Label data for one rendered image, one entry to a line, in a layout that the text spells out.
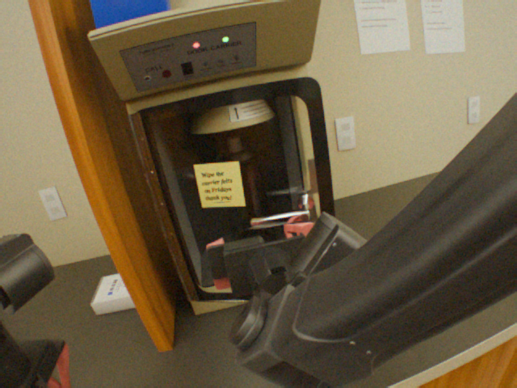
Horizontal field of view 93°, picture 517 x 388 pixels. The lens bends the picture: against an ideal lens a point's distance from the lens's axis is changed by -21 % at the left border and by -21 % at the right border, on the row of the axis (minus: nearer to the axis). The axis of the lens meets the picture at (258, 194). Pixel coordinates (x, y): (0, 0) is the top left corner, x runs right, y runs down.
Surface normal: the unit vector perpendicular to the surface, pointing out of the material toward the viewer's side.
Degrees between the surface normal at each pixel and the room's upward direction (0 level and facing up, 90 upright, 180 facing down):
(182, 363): 0
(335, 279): 41
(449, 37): 90
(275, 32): 135
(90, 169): 90
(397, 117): 90
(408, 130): 90
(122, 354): 0
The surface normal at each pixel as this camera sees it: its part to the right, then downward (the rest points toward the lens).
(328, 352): -0.33, 0.52
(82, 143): 0.18, 0.34
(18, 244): 0.94, -0.11
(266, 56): 0.26, 0.88
